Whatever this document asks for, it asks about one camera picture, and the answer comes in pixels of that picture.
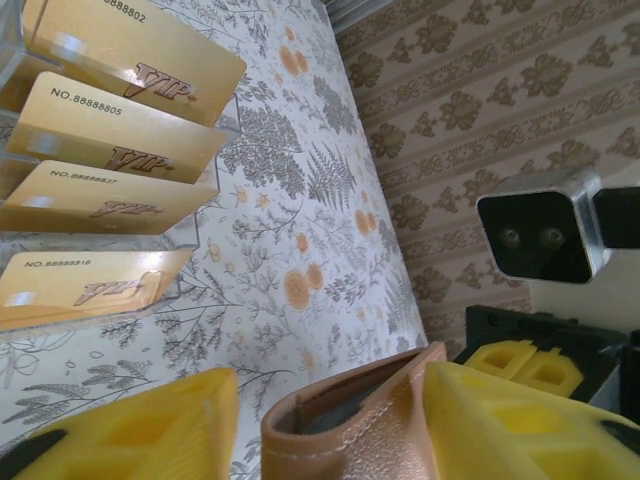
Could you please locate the gold VIP card 88888816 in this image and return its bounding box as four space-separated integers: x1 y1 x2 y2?
0 250 195 332

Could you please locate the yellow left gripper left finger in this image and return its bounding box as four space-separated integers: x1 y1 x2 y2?
0 367 240 480

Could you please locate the pink leather card holder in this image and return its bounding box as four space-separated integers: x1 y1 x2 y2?
262 341 449 480

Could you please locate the gold VIP card 88888802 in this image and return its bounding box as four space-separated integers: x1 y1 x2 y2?
22 0 249 127

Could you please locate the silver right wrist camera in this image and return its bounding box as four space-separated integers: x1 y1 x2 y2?
475 168 612 286

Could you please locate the gold VIP card 88888837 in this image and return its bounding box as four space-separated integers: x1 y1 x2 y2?
0 159 222 235

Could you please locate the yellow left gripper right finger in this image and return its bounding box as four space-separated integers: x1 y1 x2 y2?
423 358 640 480

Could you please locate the gold VIP card 88888805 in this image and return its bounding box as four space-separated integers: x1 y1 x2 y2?
3 70 230 187

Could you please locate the aluminium corner post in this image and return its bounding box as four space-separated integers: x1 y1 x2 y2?
320 0 384 35

